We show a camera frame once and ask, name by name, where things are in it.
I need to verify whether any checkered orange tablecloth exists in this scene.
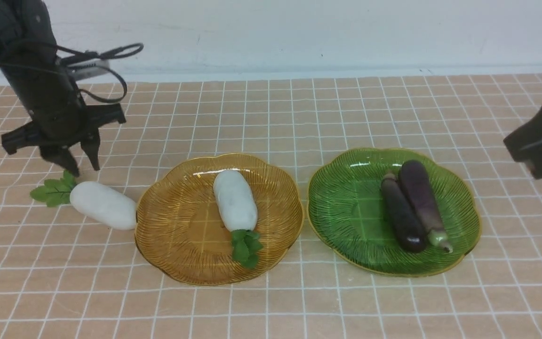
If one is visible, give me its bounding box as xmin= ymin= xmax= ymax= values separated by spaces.
xmin=0 ymin=74 xmax=542 ymax=339

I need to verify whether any green ribbed glass plate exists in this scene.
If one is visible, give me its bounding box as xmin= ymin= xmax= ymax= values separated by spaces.
xmin=308 ymin=147 xmax=483 ymax=278

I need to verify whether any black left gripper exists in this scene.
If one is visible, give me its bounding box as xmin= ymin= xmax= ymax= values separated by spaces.
xmin=1 ymin=56 xmax=126 ymax=177

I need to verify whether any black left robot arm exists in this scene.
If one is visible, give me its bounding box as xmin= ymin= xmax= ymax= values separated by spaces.
xmin=0 ymin=0 xmax=143 ymax=177

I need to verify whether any white radish with leaves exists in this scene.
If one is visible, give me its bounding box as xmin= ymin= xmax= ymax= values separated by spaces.
xmin=213 ymin=169 xmax=263 ymax=269

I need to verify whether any black cable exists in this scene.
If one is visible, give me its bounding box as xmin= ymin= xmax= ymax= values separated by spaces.
xmin=0 ymin=40 xmax=144 ymax=104

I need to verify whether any purple eggplant with green stem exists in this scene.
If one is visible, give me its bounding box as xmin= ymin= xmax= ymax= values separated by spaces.
xmin=398 ymin=160 xmax=454 ymax=254

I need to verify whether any amber ribbed glass plate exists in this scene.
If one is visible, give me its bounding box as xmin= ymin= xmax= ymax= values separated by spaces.
xmin=134 ymin=153 xmax=304 ymax=287

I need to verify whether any dark purple eggplant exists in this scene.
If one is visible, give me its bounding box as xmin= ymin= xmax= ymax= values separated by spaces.
xmin=381 ymin=171 xmax=427 ymax=253

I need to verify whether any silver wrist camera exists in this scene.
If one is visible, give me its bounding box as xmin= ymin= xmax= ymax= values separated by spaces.
xmin=66 ymin=60 xmax=110 ymax=81

